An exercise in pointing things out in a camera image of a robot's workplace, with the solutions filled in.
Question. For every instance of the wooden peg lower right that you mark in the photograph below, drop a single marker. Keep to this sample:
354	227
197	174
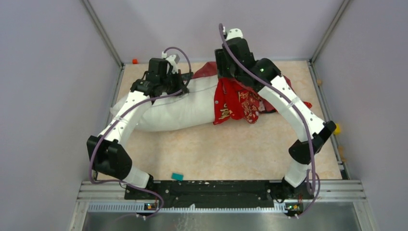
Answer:
341	153

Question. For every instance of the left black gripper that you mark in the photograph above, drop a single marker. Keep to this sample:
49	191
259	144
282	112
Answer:
181	85

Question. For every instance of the red patterned pillowcase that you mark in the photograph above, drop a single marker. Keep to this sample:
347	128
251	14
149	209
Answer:
216	100

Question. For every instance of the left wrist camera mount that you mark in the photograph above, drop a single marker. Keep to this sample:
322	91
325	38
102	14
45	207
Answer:
172	60

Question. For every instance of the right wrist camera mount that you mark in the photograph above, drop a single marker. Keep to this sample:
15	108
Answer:
232	33

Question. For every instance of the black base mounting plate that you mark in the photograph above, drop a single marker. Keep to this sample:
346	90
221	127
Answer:
220	193

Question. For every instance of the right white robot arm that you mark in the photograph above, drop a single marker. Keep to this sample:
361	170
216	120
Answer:
312	131

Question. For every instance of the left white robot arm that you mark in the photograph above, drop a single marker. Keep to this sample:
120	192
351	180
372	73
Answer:
107	152

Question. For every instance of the yellow small block right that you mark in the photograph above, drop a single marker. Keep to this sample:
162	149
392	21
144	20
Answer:
337	130

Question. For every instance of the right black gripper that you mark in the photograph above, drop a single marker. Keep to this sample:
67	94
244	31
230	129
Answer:
220	60

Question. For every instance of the teal small block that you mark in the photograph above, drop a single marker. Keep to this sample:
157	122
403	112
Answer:
177	176

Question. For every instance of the white pillow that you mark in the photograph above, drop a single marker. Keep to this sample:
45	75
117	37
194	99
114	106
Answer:
178	112

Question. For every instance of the aluminium front rail frame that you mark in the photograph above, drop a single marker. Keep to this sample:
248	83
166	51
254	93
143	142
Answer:
338	205

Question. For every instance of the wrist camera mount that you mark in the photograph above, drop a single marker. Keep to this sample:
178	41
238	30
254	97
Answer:
232	33
172	60

